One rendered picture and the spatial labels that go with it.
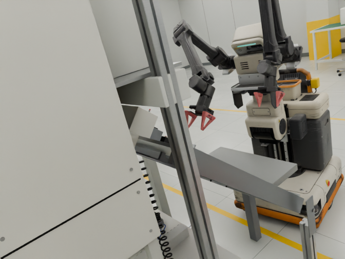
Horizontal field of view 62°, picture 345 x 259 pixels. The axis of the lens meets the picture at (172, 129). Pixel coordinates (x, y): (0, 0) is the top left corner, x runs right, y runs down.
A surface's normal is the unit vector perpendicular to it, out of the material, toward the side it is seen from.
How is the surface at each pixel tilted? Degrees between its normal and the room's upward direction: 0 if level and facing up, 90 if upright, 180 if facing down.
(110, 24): 90
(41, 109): 90
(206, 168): 90
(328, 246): 0
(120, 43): 90
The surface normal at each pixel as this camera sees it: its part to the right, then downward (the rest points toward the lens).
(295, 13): -0.76, 0.38
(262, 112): -0.61, 0.52
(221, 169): 0.61, 0.11
